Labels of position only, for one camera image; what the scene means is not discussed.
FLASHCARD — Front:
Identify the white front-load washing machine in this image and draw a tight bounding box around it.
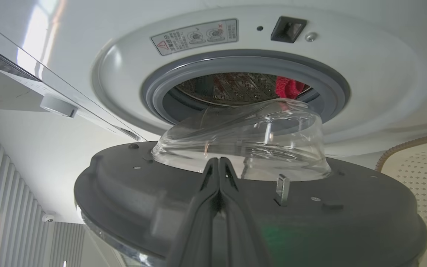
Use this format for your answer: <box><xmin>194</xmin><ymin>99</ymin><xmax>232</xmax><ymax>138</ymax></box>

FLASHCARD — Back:
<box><xmin>0</xmin><ymin>0</ymin><xmax>427</xmax><ymax>173</ymax></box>

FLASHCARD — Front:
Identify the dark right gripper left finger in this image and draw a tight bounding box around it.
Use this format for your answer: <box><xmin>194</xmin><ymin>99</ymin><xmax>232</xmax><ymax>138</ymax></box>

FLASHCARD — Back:
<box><xmin>166</xmin><ymin>158</ymin><xmax>220</xmax><ymax>267</ymax></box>

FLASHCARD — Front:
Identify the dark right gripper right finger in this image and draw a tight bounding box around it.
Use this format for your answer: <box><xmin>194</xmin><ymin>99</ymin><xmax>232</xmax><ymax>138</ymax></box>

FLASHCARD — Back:
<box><xmin>220</xmin><ymin>157</ymin><xmax>273</xmax><ymax>267</ymax></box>

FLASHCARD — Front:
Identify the grey rubber door gasket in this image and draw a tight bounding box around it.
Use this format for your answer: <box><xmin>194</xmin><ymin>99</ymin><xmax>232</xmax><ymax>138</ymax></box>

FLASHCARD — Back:
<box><xmin>140</xmin><ymin>49</ymin><xmax>350</xmax><ymax>136</ymax></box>

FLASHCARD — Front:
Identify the steel perforated washer drum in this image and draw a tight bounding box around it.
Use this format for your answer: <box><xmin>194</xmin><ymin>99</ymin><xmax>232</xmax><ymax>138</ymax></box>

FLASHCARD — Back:
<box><xmin>175</xmin><ymin>72</ymin><xmax>312</xmax><ymax>108</ymax></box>

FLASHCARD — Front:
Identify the red and white garment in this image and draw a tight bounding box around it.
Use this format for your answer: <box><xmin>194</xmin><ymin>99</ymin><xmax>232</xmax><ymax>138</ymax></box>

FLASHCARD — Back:
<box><xmin>275</xmin><ymin>76</ymin><xmax>307</xmax><ymax>100</ymax></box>

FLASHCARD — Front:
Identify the cream perforated laundry basket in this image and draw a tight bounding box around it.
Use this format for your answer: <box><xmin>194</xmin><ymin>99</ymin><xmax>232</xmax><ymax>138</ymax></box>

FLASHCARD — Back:
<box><xmin>375</xmin><ymin>131</ymin><xmax>427</xmax><ymax>267</ymax></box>

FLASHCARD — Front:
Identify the black door lock socket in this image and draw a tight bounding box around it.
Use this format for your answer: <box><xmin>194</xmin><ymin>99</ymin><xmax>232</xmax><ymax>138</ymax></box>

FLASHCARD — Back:
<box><xmin>271</xmin><ymin>16</ymin><xmax>307</xmax><ymax>44</ymax></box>

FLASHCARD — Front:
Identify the dark round washer door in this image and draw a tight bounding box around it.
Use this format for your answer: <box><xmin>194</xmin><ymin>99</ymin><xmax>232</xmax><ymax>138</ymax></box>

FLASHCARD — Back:
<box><xmin>74</xmin><ymin>98</ymin><xmax>427</xmax><ymax>267</ymax></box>

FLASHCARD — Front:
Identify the grey warning label sticker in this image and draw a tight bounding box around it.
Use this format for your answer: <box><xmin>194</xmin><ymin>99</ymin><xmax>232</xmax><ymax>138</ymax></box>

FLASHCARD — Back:
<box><xmin>150</xmin><ymin>19</ymin><xmax>239</xmax><ymax>56</ymax></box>

